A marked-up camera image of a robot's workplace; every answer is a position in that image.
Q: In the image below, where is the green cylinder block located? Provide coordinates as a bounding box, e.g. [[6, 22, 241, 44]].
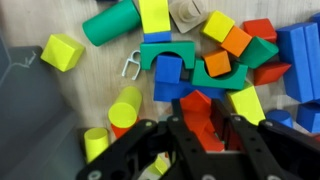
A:
[[82, 0, 141, 46]]

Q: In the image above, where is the short yellow cylinder block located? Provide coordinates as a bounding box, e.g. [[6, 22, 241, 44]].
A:
[[84, 128, 109, 163]]

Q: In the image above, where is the red wedge block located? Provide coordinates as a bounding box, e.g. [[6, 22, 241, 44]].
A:
[[254, 62, 291, 86]]

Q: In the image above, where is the tall blue rectangular block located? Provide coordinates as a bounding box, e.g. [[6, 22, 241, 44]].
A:
[[276, 22, 320, 103]]

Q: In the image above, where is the red triangular block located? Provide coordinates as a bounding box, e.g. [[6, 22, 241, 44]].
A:
[[180, 90, 224, 151]]

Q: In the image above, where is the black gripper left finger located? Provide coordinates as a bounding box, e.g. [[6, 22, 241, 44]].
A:
[[166, 99, 214, 180]]

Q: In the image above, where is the upper green arch block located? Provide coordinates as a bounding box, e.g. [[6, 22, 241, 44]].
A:
[[140, 41, 195, 70]]

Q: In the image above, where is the blue cylinder block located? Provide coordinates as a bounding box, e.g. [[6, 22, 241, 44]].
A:
[[266, 110, 293, 128]]

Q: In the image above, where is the small orange cube block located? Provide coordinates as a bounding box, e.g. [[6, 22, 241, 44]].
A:
[[203, 50, 231, 77]]

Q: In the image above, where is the yellow diamond cube block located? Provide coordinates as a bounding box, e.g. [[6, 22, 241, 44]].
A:
[[41, 34, 85, 72]]

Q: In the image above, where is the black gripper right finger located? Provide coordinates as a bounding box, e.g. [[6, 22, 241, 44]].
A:
[[210, 99, 277, 180]]

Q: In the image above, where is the grey plastic bin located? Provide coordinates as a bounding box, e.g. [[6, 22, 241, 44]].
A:
[[0, 39, 84, 180]]

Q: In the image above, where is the green arch block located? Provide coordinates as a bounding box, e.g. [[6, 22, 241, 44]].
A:
[[140, 41, 195, 70], [190, 59, 248, 90]]

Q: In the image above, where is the long yellow rectangular block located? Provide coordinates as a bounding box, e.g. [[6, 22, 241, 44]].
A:
[[138, 0, 171, 34]]

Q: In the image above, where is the blue flat block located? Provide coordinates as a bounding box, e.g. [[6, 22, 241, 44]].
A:
[[153, 81, 225, 102]]

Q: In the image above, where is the lower green arch block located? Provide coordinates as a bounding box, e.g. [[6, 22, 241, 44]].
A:
[[190, 59, 248, 90]]

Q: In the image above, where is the blue cube block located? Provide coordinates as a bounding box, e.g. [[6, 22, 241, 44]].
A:
[[155, 55, 182, 84]]

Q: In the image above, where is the red cube block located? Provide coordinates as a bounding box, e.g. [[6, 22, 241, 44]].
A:
[[243, 18, 277, 43]]

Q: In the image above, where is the green triangular block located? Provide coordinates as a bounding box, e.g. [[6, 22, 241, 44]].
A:
[[239, 36, 279, 69]]

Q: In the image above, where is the white plastic clip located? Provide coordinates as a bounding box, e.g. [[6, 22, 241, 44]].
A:
[[121, 50, 141, 81]]

